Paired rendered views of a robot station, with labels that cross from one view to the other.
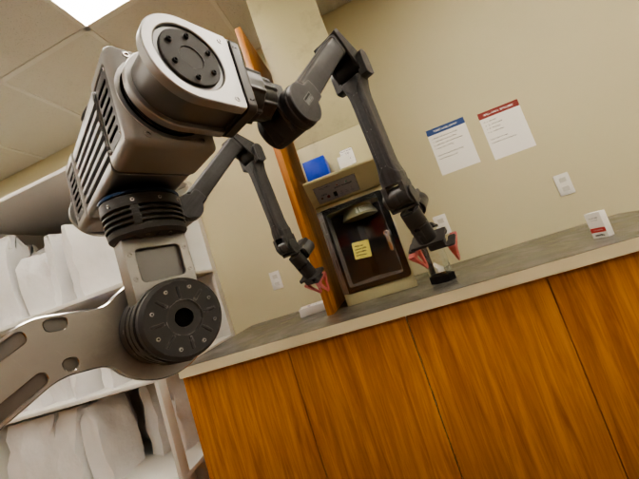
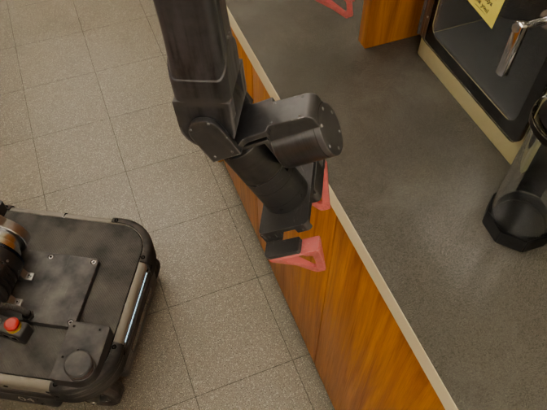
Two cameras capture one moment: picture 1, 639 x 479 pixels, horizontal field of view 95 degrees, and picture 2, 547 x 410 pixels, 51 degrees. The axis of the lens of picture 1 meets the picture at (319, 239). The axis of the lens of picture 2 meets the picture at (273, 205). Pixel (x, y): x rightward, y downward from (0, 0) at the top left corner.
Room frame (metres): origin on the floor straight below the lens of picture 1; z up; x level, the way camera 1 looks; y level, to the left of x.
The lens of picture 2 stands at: (0.61, -0.64, 1.67)
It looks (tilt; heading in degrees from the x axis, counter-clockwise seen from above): 54 degrees down; 57
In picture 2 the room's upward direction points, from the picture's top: straight up
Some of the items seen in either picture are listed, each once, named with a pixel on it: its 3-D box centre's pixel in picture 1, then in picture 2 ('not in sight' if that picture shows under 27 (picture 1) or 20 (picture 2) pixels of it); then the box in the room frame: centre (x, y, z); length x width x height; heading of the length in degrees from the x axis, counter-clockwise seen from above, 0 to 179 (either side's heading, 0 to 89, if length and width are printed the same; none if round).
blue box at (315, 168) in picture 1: (318, 171); not in sight; (1.27, -0.09, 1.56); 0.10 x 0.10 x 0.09; 79
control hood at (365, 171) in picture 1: (342, 183); not in sight; (1.26, -0.17, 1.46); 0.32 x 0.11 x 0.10; 79
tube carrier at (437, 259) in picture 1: (433, 252); (544, 176); (1.20, -0.42, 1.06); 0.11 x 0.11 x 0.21
